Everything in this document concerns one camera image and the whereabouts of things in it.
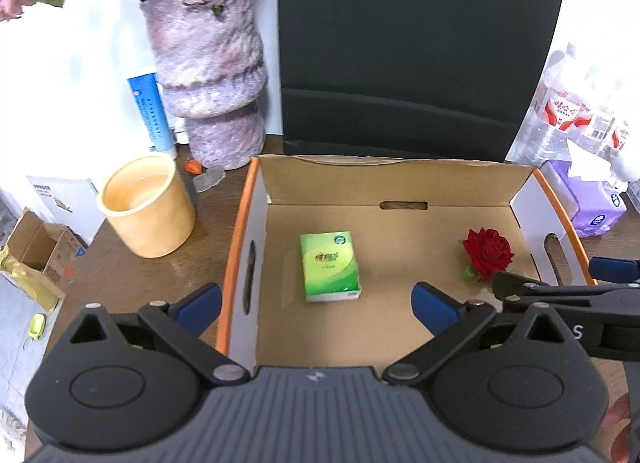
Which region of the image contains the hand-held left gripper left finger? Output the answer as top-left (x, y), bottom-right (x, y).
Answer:
top-left (69, 282), bottom-right (251, 388)

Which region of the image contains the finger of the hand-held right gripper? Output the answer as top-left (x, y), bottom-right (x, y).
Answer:
top-left (589, 257), bottom-right (640, 285)
top-left (491, 270), bottom-right (640, 316)

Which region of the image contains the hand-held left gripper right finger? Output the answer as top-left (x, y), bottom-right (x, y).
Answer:
top-left (382, 281), bottom-right (574, 387)

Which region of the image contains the red rose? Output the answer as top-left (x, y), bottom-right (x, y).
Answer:
top-left (457, 228), bottom-right (516, 285)

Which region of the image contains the orange-edged cardboard box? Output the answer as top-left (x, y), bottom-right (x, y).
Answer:
top-left (216, 154), bottom-right (598, 378)

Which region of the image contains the person's right hand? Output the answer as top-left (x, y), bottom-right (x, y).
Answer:
top-left (602, 392), bottom-right (636, 463)

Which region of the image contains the purple tissue pack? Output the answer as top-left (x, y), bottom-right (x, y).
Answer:
top-left (540, 146), bottom-right (628, 238)

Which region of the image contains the yellow cup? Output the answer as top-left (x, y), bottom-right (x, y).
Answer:
top-left (96, 153), bottom-right (197, 259)

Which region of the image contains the green tissue pack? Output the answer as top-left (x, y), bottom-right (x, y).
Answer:
top-left (299, 231), bottom-right (363, 303)

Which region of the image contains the small clear plastic piece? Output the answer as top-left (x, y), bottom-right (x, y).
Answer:
top-left (192, 166), bottom-right (226, 192)

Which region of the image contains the clear water bottle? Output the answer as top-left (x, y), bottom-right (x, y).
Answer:
top-left (506, 46), bottom-right (588, 166)
top-left (570, 53), bottom-right (620, 160)
top-left (602, 63), bottom-right (640, 183)

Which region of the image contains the small brown cardboard box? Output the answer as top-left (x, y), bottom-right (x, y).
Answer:
top-left (0, 208), bottom-right (88, 314)

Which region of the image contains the white paper box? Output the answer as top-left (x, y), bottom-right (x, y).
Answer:
top-left (26, 176), bottom-right (103, 246)

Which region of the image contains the blue and white tube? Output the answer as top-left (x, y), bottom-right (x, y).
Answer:
top-left (126, 72), bottom-right (177, 154)

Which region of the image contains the purple fuzzy vase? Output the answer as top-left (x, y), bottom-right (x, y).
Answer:
top-left (140, 0), bottom-right (268, 170)

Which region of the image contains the black chair back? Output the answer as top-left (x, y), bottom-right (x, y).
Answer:
top-left (276, 0), bottom-right (571, 162)

